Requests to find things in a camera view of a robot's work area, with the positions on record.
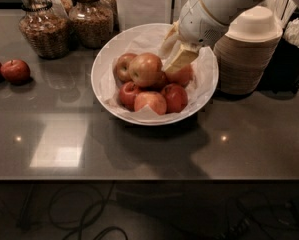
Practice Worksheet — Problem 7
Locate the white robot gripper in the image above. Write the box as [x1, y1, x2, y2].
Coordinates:
[158, 0, 229, 72]

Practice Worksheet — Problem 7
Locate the yellow-red apple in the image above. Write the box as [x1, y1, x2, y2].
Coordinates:
[129, 53, 162, 87]
[134, 91, 167, 115]
[115, 53, 136, 82]
[165, 64, 193, 87]

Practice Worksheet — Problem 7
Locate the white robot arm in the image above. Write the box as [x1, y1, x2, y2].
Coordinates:
[159, 0, 299, 72]

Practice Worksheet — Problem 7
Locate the red apple right in bowl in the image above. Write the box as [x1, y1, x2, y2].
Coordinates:
[161, 83, 188, 113]

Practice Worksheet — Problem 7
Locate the white ceramic bowl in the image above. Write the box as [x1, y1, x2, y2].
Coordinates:
[90, 22, 220, 127]

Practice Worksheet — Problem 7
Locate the paper bowl stack front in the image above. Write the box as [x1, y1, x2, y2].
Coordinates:
[214, 6, 282, 95]

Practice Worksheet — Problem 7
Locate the red apple front left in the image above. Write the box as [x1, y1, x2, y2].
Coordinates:
[118, 81, 142, 111]

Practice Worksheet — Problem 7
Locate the red apple on table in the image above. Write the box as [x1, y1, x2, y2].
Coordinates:
[0, 59, 30, 85]

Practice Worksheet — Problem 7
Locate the white paper liner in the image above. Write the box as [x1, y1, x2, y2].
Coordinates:
[100, 24, 218, 124]

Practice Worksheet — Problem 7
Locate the white sign card left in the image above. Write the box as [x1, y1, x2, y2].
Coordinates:
[117, 0, 172, 30]

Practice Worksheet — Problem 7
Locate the glass granola jar centre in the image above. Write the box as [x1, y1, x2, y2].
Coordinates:
[69, 0, 114, 49]

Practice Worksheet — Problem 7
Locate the bunch of white wrapped utensils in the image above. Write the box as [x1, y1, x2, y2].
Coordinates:
[266, 0, 297, 25]

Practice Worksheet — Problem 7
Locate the white napkin bundle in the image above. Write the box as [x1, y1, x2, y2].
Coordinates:
[283, 18, 299, 48]

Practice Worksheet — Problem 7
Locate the glass granola jar front left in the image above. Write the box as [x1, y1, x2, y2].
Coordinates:
[19, 0, 70, 59]

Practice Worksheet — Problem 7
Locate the black cable on floor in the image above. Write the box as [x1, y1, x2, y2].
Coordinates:
[48, 181, 129, 240]

